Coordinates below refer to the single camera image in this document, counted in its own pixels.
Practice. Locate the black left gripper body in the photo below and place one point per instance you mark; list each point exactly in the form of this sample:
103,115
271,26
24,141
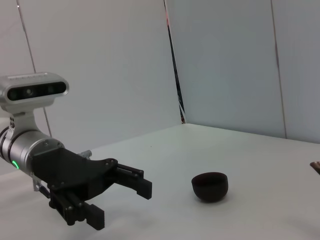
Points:
65,170

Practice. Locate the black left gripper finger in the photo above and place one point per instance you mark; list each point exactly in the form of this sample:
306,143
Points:
143,188
95,213

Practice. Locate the black round teapot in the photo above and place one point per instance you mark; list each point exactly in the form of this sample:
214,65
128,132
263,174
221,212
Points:
316,167

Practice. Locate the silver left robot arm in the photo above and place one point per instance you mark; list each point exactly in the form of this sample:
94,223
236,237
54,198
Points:
25,147

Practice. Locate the small dark teacup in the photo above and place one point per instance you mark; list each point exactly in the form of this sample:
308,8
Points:
210,190

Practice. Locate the white left camera mount bracket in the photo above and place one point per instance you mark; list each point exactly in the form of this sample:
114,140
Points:
23,120

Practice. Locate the silver left wrist depth camera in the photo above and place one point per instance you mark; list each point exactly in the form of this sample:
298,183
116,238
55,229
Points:
32,90

